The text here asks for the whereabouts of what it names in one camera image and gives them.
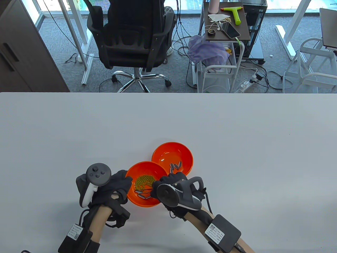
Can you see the white face mask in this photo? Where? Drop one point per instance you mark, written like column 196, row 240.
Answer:
column 217, row 17

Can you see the purple cloth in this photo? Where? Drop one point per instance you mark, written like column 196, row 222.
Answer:
column 208, row 51

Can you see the white earphones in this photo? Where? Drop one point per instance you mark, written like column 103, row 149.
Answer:
column 212, row 26

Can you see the black labelled left forearm box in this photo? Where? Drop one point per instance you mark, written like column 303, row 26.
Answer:
column 73, row 242

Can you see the person's right hand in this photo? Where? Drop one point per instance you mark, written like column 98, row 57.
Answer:
column 171, row 179

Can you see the pink bottle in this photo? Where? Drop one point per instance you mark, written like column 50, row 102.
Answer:
column 213, row 6

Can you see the orange bowl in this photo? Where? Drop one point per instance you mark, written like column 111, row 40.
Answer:
column 171, row 152
column 144, row 168

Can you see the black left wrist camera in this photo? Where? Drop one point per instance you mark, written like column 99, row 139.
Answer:
column 121, row 216

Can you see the grey left hand controller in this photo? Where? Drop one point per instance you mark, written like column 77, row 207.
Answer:
column 98, row 174

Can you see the dark brown cabinet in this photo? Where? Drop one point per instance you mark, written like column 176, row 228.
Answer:
column 21, row 58

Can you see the heap of green beans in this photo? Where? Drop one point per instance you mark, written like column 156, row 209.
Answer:
column 144, row 181

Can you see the black tape roll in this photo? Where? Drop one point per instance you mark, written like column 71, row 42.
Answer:
column 211, row 32

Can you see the white power strip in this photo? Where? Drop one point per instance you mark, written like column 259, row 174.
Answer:
column 244, row 84

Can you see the white frame chair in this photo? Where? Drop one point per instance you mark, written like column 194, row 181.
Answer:
column 320, row 75

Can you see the black smartphone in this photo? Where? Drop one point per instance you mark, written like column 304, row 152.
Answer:
column 230, row 30

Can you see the black labelled right forearm box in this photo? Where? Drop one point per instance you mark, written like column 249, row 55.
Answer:
column 226, row 234

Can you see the person's left forearm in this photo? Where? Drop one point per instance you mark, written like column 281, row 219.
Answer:
column 99, row 222

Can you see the black equipment rack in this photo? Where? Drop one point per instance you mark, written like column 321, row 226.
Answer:
column 254, row 15

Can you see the black office chair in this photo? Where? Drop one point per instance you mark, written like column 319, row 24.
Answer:
column 131, row 52

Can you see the person's left hand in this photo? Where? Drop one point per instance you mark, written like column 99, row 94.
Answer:
column 117, row 185

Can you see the metal tweezers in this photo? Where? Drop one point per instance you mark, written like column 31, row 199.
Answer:
column 147, row 189

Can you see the white cart with brown top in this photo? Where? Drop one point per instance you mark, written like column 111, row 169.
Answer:
column 243, row 30

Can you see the white desk leg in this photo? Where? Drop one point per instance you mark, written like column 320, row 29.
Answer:
column 288, row 44
column 85, row 63

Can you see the grey hand controller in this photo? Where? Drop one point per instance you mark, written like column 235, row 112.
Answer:
column 181, row 195
column 98, row 174

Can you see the green squeegee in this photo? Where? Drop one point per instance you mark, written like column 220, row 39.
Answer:
column 237, row 18

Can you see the grey right hand controller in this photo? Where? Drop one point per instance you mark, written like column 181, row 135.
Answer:
column 181, row 195

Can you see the grey panel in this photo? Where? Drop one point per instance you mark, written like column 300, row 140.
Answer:
column 329, row 26

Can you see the person's right forearm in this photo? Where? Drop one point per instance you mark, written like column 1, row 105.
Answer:
column 196, row 221

